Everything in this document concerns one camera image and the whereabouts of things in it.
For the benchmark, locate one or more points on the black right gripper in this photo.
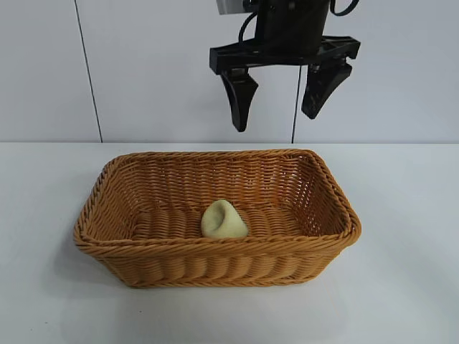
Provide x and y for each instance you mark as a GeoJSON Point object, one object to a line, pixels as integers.
{"type": "Point", "coordinates": [287, 28]}

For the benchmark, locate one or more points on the brown woven wicker basket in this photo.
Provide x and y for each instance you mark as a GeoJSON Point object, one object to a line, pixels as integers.
{"type": "Point", "coordinates": [215, 261]}

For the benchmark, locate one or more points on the pale yellow egg yolk pastry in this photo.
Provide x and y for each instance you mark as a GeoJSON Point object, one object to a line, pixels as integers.
{"type": "Point", "coordinates": [224, 222]}

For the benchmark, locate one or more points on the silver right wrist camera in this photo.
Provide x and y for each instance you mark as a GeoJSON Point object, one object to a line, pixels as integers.
{"type": "Point", "coordinates": [231, 6]}

